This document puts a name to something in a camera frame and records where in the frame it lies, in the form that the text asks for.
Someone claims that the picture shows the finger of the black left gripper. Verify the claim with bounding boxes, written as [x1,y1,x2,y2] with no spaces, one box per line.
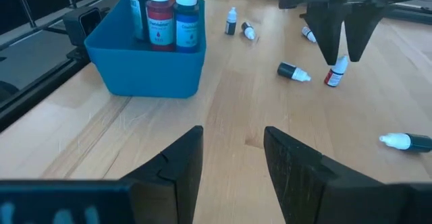
[344,3,386,63]
[305,2,347,67]

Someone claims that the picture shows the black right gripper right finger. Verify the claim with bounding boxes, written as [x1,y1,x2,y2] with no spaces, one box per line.
[263,125,412,224]

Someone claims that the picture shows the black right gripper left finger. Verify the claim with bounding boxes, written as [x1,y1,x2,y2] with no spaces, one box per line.
[119,125,205,224]

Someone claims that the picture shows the small red food coloring bottle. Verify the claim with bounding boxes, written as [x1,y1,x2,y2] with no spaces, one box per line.
[323,55,350,88]

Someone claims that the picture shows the small dark food coloring bottle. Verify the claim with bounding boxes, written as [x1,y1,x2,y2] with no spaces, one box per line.
[225,7,238,36]
[378,132,432,153]
[277,61,313,83]
[240,21,257,41]

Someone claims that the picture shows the large blue food coloring bottle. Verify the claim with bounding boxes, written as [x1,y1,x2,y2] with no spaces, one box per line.
[173,0,200,54]

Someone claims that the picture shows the large red food coloring bottle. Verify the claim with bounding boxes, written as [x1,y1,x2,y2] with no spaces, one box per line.
[145,0,176,52]

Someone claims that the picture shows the large purple food coloring bottle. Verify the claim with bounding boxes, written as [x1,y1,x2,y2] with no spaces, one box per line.
[129,0,151,42]

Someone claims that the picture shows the black stand legs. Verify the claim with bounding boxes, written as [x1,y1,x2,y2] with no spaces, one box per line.
[9,0,78,28]

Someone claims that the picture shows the small black camera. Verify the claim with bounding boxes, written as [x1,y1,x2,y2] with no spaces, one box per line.
[62,6,103,48]

